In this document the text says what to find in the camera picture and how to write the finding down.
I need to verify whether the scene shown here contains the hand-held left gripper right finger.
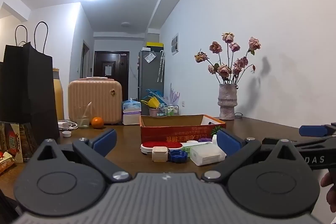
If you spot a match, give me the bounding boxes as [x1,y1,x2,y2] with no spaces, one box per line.
[201,129,310,184]

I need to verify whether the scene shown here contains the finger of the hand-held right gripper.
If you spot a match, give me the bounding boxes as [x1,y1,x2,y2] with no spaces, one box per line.
[299,122,336,137]
[262,135,336,150]

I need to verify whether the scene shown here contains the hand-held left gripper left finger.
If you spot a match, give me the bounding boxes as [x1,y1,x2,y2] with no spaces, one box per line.
[26,129,132,184]

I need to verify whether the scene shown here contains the white rectangular plastic box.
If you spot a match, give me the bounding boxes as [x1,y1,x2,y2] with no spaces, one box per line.
[189,145,226,166]

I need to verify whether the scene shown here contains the green and white box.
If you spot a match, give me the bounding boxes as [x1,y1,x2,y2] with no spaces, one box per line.
[182,140,214,152]

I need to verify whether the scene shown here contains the blue bottle cap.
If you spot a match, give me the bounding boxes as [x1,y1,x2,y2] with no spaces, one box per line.
[168,150,188,163]

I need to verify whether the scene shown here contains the red and white case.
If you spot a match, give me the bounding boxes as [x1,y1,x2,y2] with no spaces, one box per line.
[140,141,183,155]

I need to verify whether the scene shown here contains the small beige cube box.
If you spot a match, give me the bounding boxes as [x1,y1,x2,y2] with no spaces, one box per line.
[151,147,168,163]

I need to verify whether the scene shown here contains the orange cardboard box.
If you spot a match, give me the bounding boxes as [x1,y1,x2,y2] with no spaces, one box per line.
[139,114,226,145]

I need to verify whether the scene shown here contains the person's right hand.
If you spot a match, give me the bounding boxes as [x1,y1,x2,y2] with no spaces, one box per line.
[320,172,336,205]

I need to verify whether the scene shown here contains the small green plant ornament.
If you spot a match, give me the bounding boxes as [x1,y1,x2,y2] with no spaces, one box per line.
[210,125,224,136]

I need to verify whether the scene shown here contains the orange fruit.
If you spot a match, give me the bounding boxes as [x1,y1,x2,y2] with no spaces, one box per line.
[91,117,104,129]

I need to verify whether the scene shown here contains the clear glass cup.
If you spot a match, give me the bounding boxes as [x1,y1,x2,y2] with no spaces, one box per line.
[73,102,93,128]

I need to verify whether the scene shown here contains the purple and white tissue pack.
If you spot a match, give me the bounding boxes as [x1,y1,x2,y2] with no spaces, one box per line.
[122,111,142,125]

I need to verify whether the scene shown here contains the pink ceramic vase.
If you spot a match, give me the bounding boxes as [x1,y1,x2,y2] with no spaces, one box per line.
[218,84,238,121]

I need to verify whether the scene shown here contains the pink ribbed suitcase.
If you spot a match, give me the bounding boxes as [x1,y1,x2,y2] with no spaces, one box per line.
[68,77,123,125]

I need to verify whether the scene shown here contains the yellow plastic item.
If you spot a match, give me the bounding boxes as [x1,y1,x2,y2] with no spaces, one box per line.
[141,96,161,109]

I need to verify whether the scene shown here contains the yellow bottle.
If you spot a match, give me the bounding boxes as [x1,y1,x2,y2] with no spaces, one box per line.
[52,68,65,122]

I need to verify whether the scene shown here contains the rack with small bottles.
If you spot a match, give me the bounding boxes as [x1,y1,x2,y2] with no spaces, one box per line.
[157,105,180,118]

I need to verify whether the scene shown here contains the dark entrance door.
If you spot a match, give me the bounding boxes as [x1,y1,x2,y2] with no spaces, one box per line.
[93,50,130,102]

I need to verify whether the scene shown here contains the blue plastic item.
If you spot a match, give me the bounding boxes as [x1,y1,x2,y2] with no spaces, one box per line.
[145,88,167,105]

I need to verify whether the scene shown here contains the purple decorative plant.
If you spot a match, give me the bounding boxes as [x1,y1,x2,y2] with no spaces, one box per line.
[168,83,181,106]

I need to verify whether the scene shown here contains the dried pink roses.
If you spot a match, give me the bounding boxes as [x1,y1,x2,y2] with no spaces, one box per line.
[194,32,261,85]

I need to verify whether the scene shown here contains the grey refrigerator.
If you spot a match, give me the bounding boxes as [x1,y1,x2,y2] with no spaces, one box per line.
[138,50,165,105]

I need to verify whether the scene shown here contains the interior side door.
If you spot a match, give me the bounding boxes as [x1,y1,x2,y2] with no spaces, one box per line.
[81,40,91,79]

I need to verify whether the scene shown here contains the folded white umbrella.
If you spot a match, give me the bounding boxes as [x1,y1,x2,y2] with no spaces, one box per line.
[157,50,166,83]

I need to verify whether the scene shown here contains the clear bag on refrigerator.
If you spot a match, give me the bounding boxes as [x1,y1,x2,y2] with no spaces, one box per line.
[143,52,156,64]

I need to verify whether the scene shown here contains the black paper bag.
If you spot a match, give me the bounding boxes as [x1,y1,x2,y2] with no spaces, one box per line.
[0,21,60,146]

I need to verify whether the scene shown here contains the orange snack packet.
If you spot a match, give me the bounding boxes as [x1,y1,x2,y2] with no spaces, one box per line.
[0,152,16,175]

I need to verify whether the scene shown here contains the white charger cable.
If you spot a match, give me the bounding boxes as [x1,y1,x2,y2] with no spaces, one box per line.
[58,120,79,131]

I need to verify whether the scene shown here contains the white wall panel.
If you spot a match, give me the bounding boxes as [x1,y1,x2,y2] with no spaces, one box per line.
[171,33,180,56]

